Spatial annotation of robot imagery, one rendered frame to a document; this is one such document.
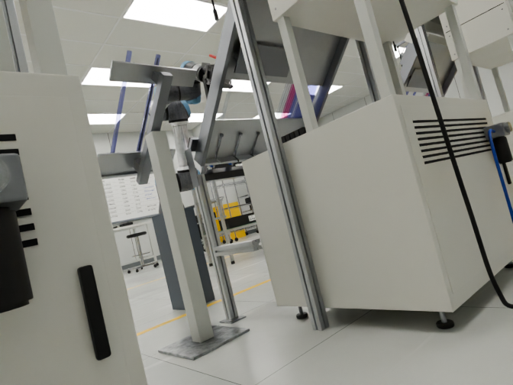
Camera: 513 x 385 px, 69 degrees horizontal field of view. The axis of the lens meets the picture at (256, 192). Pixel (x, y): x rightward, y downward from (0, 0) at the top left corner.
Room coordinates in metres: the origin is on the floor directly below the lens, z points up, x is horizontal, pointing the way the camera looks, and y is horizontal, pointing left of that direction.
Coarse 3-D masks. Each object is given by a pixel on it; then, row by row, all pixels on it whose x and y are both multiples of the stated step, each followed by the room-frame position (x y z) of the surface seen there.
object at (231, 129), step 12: (216, 120) 1.58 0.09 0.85; (228, 120) 1.62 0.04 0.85; (240, 120) 1.67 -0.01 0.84; (252, 120) 1.71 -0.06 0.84; (276, 120) 1.82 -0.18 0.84; (288, 120) 1.88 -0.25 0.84; (300, 120) 1.94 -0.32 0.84; (216, 132) 1.62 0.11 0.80; (228, 132) 1.66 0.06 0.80; (240, 132) 1.71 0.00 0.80; (252, 132) 1.76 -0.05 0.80; (288, 132) 1.94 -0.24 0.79; (216, 144) 1.66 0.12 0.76; (228, 144) 1.71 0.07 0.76; (240, 144) 1.76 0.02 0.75; (252, 144) 1.81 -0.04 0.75; (264, 144) 1.87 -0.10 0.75; (228, 156) 1.76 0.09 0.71
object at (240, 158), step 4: (232, 156) 1.77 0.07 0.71; (236, 156) 1.78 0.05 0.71; (240, 156) 1.80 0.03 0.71; (244, 156) 1.81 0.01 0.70; (248, 156) 1.82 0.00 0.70; (252, 156) 1.84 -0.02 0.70; (208, 160) 1.66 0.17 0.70; (212, 160) 1.68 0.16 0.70; (216, 160) 1.69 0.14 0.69; (220, 160) 1.70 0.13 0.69; (224, 160) 1.71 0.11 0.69; (228, 160) 1.72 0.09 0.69; (232, 160) 1.73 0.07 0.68; (236, 160) 1.75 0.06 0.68; (240, 160) 1.77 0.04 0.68; (208, 164) 1.65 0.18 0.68; (212, 164) 1.66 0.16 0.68; (216, 164) 1.68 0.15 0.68
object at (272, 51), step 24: (264, 0) 1.37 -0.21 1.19; (264, 24) 1.44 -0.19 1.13; (240, 48) 1.39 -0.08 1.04; (264, 48) 1.46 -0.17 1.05; (312, 48) 1.68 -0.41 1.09; (336, 48) 1.78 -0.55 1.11; (240, 72) 1.46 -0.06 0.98; (264, 72) 1.53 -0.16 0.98; (288, 72) 1.62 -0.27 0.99; (312, 72) 1.78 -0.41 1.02
